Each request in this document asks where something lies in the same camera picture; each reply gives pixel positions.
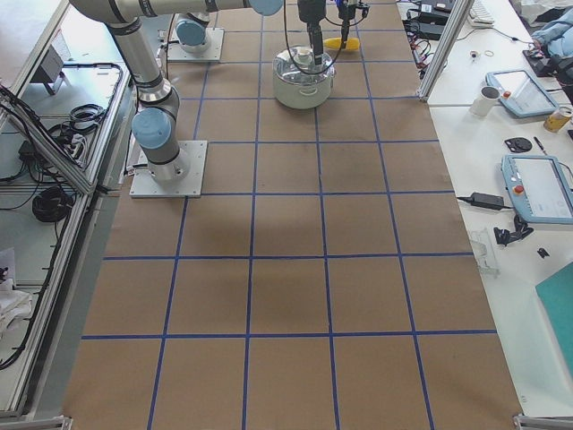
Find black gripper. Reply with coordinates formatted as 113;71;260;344
336;0;370;49
297;0;326;66

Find yellow corn cob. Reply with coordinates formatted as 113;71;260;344
323;38;360;50

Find glass pot lid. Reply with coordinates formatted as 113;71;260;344
273;45;335;86

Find white electric cooking pot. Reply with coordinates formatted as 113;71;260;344
273;45;336;110

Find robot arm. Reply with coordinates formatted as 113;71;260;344
166;1;326;65
72;1;286;181

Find white mug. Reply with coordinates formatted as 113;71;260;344
469;85;501;117

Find blue teach pendant far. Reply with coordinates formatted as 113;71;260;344
485;69;559;117

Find blue teach pendant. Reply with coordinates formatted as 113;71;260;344
485;69;559;117
500;154;572;225

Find black round object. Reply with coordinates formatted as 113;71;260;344
504;137;533;153

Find black power adapter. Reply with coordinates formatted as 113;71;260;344
469;192;506;211

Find yellow drink can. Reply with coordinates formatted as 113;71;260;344
543;106;572;133

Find blue teach pendant near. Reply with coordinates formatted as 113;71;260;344
500;154;572;225

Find teal sheet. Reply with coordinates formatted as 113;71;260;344
536;263;572;333

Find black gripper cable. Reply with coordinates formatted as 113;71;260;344
282;0;346;75

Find aluminium frame post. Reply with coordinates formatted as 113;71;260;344
416;0;474;102

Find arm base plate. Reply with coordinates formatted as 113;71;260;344
167;28;225;63
130;141;208;198

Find coiled black cables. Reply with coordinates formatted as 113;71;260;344
30;185;74;223

